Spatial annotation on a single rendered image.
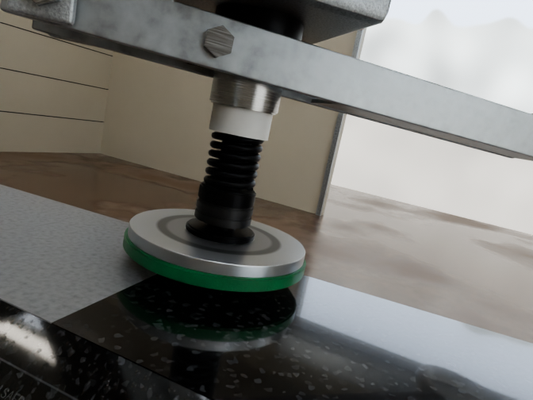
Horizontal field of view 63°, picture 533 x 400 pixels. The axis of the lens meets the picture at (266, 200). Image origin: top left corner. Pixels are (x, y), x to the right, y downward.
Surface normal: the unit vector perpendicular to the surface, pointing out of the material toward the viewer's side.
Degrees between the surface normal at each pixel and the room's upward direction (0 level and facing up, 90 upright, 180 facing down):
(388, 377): 0
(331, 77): 90
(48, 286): 0
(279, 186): 90
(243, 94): 90
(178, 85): 90
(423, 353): 0
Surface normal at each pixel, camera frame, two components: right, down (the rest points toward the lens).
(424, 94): 0.26, 0.22
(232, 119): -0.21, 0.14
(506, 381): 0.20, -0.96
